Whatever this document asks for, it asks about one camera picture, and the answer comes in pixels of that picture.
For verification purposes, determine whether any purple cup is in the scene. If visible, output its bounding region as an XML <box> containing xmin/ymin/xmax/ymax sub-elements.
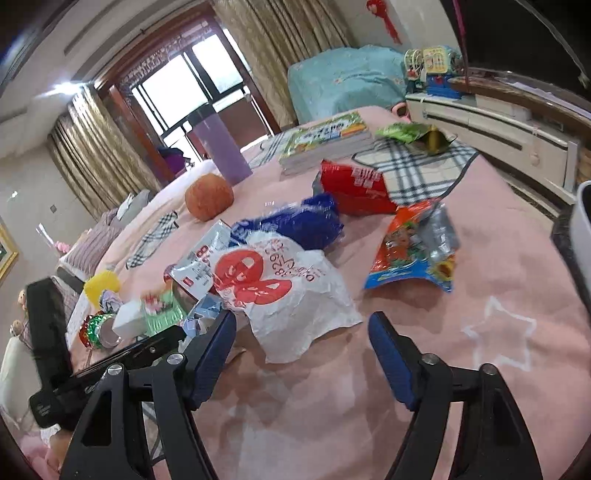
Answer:
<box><xmin>191</xmin><ymin>113</ymin><xmax>253</xmax><ymax>184</ymax></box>

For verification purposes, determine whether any blue white crumpled wrapper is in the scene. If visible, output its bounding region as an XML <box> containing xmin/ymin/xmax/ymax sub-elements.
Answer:
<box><xmin>181</xmin><ymin>294</ymin><xmax>223</xmax><ymax>340</ymax></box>

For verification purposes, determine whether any gold framed picture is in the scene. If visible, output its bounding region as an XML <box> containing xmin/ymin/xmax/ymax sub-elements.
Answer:
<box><xmin>0</xmin><ymin>220</ymin><xmax>20</xmax><ymax>283</ymax></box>

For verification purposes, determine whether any colourful toy set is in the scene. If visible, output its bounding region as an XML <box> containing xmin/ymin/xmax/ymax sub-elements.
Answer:
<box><xmin>403</xmin><ymin>45</ymin><xmax>464</xmax><ymax>100</ymax></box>

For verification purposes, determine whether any teal covered furniture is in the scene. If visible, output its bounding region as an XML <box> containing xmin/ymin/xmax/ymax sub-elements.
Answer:
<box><xmin>287</xmin><ymin>45</ymin><xmax>408</xmax><ymax>124</ymax></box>

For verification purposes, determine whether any blue plastic bag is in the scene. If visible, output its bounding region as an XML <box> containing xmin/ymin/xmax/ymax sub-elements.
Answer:
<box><xmin>229</xmin><ymin>193</ymin><xmax>345</xmax><ymax>250</ymax></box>

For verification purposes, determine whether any red knot wall ornament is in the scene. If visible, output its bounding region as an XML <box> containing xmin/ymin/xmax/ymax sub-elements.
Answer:
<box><xmin>366</xmin><ymin>0</ymin><xmax>403</xmax><ymax>45</ymax></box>

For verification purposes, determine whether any green snack packet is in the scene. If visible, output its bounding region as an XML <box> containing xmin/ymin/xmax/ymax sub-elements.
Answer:
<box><xmin>374</xmin><ymin>122</ymin><xmax>459</xmax><ymax>156</ymax></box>

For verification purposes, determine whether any stack of picture books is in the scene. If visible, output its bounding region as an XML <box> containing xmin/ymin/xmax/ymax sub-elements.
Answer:
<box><xmin>278</xmin><ymin>111</ymin><xmax>373</xmax><ymax>177</ymax></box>

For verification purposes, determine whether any small white box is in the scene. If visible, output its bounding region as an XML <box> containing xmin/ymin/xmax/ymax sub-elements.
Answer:
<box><xmin>112</xmin><ymin>299</ymin><xmax>149</xmax><ymax>339</ymax></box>

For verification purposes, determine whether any purple cloth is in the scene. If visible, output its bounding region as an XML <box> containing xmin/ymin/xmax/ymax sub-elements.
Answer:
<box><xmin>156</xmin><ymin>146</ymin><xmax>195</xmax><ymax>175</ymax></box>

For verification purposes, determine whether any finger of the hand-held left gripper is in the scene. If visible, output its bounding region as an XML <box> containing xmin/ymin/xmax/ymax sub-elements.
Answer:
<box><xmin>69</xmin><ymin>326</ymin><xmax>186</xmax><ymax>384</ymax></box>

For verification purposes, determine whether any beige patterned curtain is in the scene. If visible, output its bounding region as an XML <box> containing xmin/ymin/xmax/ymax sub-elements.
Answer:
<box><xmin>46</xmin><ymin>87</ymin><xmax>163</xmax><ymax>219</ymax></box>
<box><xmin>211</xmin><ymin>0</ymin><xmax>357</xmax><ymax>132</ymax></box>

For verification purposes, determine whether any white paper packet red label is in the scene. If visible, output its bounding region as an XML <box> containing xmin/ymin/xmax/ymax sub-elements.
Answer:
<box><xmin>170</xmin><ymin>220</ymin><xmax>232</xmax><ymax>297</ymax></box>

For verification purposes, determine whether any orange cartoon snack packet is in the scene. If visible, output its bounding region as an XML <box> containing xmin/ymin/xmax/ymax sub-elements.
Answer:
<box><xmin>364</xmin><ymin>199</ymin><xmax>461</xmax><ymax>295</ymax></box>

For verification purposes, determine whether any white plastic bag red print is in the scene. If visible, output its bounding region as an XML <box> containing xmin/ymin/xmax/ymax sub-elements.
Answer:
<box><xmin>213</xmin><ymin>230</ymin><xmax>364</xmax><ymax>364</ymax></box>

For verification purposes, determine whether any white trash bin black liner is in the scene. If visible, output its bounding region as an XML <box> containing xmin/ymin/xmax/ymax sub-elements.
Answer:
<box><xmin>551</xmin><ymin>180</ymin><xmax>591</xmax><ymax>289</ymax></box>

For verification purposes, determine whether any orange ball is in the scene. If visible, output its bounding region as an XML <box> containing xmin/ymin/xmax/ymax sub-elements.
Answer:
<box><xmin>185</xmin><ymin>174</ymin><xmax>234</xmax><ymax>221</ymax></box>

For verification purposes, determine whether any white television cabinet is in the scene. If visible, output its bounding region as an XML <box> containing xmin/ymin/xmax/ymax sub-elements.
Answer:
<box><xmin>405</xmin><ymin>69</ymin><xmax>591</xmax><ymax>197</ymax></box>

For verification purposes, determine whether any pink blanket with plaid patches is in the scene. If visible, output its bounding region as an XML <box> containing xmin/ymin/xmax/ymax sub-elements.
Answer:
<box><xmin>60</xmin><ymin>106</ymin><xmax>570</xmax><ymax>480</ymax></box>

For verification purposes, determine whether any grey pillow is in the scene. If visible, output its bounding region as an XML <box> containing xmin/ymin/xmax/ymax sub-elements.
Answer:
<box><xmin>117</xmin><ymin>189</ymin><xmax>154</xmax><ymax>221</ymax></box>

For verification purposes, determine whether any white doll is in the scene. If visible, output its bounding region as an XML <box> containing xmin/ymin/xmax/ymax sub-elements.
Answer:
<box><xmin>0</xmin><ymin>288</ymin><xmax>34</xmax><ymax>428</ymax></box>

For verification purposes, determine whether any black television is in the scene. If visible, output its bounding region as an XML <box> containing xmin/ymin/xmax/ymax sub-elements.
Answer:
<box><xmin>438</xmin><ymin>0</ymin><xmax>591</xmax><ymax>80</ymax></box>

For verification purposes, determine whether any green tinsel can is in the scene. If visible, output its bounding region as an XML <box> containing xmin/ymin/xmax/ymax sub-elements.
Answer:
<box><xmin>78</xmin><ymin>311</ymin><xmax>122</xmax><ymax>350</ymax></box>

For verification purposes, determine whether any wood framed balcony window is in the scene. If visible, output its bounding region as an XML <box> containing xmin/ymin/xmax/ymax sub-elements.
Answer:
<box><xmin>96</xmin><ymin>13</ymin><xmax>280</xmax><ymax>163</ymax></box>

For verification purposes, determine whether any striped mauve pillow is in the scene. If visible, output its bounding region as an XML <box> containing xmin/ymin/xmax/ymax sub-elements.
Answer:
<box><xmin>59</xmin><ymin>208</ymin><xmax>126</xmax><ymax>279</ymax></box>

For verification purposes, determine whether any green printed packet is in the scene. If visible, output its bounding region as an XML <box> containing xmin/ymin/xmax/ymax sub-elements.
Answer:
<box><xmin>142</xmin><ymin>287</ymin><xmax>187</xmax><ymax>336</ymax></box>

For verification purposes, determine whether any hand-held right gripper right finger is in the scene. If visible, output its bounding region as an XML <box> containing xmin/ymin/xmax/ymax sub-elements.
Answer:
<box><xmin>368</xmin><ymin>311</ymin><xmax>543</xmax><ymax>480</ymax></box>

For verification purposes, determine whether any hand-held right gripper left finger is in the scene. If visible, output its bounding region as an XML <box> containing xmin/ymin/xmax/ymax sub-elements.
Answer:
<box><xmin>60</xmin><ymin>310</ymin><xmax>237</xmax><ymax>480</ymax></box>

